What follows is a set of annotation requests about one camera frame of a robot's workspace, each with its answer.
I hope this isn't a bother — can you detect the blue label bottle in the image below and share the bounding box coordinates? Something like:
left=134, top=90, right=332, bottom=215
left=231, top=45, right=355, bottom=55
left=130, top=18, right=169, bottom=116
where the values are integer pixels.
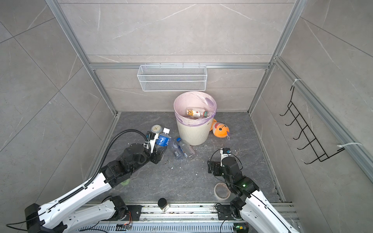
left=156, top=128, right=171, bottom=147

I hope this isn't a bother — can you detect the clear bottle blue cap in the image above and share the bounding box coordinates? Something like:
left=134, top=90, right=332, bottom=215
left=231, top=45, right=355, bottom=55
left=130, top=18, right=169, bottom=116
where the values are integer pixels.
left=171, top=139, right=183, bottom=160
left=176, top=137, right=196, bottom=158

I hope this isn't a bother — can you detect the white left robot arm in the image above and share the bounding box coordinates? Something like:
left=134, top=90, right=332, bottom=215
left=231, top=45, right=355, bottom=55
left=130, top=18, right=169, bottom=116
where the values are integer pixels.
left=25, top=143, right=167, bottom=233

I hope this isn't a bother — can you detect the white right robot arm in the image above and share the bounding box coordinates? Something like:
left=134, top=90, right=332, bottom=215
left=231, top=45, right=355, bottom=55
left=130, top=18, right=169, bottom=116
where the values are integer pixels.
left=207, top=156, right=298, bottom=233

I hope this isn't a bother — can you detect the cream plastic waste bin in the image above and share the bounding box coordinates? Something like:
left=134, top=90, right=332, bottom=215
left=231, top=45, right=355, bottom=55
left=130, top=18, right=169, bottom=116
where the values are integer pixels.
left=176, top=118, right=214, bottom=146

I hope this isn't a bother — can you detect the pink bin liner bag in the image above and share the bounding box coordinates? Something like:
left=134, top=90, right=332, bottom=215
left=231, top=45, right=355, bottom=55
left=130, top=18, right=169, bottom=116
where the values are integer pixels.
left=173, top=91, right=217, bottom=126

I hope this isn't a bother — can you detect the beige tape roll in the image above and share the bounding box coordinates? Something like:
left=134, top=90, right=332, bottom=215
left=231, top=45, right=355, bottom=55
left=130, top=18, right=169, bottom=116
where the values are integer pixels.
left=214, top=183, right=231, bottom=201

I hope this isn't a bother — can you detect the orange fish plush toy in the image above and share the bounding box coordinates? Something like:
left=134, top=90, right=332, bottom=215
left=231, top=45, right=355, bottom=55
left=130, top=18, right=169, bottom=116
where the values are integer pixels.
left=210, top=119, right=230, bottom=140

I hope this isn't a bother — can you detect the green tape roll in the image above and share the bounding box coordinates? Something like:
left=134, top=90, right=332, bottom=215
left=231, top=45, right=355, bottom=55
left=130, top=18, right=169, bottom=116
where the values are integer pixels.
left=121, top=179, right=130, bottom=186

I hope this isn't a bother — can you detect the black lidded small jar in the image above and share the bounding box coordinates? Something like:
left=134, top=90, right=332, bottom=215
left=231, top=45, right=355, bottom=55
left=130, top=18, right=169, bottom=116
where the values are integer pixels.
left=157, top=198, right=170, bottom=213

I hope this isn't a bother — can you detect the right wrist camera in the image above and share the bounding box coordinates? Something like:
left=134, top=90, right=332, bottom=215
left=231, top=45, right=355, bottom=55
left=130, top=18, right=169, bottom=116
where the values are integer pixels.
left=220, top=148, right=231, bottom=167

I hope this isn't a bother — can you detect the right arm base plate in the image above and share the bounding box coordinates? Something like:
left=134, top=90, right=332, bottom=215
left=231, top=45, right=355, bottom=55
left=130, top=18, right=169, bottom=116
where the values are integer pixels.
left=215, top=203, right=241, bottom=220

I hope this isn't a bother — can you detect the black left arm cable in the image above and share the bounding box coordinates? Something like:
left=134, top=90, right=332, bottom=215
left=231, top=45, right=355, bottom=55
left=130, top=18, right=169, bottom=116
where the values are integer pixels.
left=84, top=129, right=148, bottom=187

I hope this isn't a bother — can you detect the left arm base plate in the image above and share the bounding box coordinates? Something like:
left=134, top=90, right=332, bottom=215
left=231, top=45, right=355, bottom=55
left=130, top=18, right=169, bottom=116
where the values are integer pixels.
left=123, top=205, right=142, bottom=222

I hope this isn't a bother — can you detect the white wire mesh basket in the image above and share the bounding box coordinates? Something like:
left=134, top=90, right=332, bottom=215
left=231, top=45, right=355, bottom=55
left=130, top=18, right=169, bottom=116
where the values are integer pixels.
left=137, top=65, right=208, bottom=92

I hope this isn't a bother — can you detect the black wire hook rack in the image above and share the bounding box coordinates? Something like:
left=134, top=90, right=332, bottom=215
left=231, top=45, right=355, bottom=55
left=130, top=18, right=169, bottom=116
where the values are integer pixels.
left=280, top=86, right=345, bottom=165

